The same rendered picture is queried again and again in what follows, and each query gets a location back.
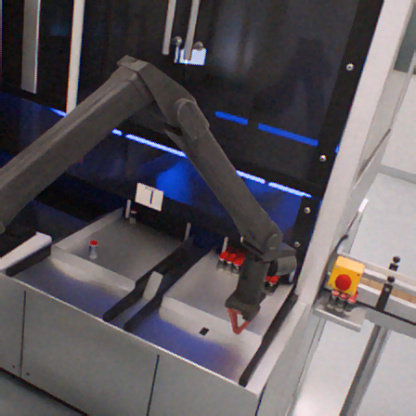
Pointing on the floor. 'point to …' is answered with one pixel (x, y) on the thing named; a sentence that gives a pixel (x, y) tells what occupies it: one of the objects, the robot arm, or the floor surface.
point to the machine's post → (341, 185)
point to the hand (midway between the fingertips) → (237, 330)
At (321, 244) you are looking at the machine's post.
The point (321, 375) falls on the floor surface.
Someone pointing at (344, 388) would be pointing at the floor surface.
